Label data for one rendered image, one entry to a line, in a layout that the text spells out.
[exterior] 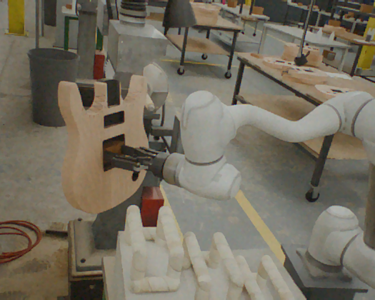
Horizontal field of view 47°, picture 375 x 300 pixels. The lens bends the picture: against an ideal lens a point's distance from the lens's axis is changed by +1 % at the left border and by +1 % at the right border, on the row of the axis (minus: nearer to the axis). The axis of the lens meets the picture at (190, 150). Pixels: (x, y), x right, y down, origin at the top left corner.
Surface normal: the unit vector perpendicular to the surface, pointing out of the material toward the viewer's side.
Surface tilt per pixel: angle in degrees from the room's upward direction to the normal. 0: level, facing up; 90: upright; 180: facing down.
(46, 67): 93
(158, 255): 0
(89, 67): 90
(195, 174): 100
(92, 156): 82
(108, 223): 90
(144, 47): 90
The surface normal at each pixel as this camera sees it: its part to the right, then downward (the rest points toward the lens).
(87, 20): 0.22, 0.43
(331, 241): -0.76, 0.04
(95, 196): 0.85, 0.20
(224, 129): 0.68, 0.25
